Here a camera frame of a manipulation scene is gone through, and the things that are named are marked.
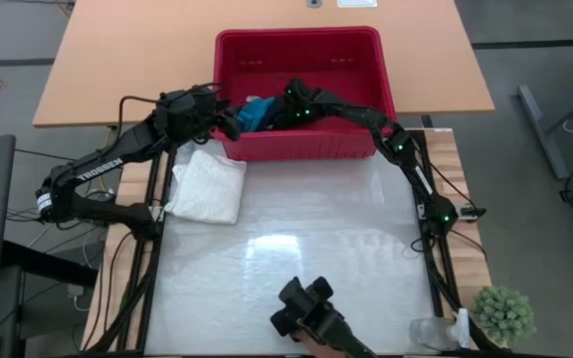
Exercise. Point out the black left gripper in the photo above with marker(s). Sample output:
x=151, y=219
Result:
x=212, y=114

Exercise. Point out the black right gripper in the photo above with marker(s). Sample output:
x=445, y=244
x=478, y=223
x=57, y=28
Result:
x=296, y=112

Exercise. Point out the blue garment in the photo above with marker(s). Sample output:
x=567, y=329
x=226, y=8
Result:
x=256, y=114

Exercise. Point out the white textured towel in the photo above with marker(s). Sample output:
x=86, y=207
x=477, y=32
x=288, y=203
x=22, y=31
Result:
x=209, y=189

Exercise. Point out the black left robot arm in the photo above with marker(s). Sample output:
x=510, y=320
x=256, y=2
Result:
x=102, y=166

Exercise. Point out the person's forearm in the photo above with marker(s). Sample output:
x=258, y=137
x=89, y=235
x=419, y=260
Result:
x=316, y=350

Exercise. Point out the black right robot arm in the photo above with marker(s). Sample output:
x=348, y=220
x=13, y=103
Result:
x=406, y=159

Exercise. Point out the red plastic bin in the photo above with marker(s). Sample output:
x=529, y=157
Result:
x=306, y=54

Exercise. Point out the light brown wooden desk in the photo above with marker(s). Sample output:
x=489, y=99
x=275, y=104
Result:
x=142, y=59

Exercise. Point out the white outlet plate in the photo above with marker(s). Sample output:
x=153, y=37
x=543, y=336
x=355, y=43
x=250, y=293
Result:
x=357, y=3

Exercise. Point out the black handheld device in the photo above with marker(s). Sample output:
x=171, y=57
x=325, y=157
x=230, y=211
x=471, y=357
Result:
x=316, y=308

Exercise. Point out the white power adapter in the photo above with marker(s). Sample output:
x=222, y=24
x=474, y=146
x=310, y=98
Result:
x=75, y=291

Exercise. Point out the black stand base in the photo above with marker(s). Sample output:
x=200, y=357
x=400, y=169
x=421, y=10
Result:
x=43, y=261

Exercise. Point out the grey table leg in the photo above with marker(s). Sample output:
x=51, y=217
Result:
x=540, y=129

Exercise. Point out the small green potted plant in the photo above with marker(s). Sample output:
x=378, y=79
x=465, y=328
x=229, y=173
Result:
x=503, y=313

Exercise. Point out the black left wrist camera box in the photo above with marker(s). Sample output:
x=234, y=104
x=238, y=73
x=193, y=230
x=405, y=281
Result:
x=182, y=107

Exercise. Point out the black table edge rail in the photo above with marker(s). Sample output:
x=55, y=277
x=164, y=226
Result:
x=438, y=283
x=153, y=174

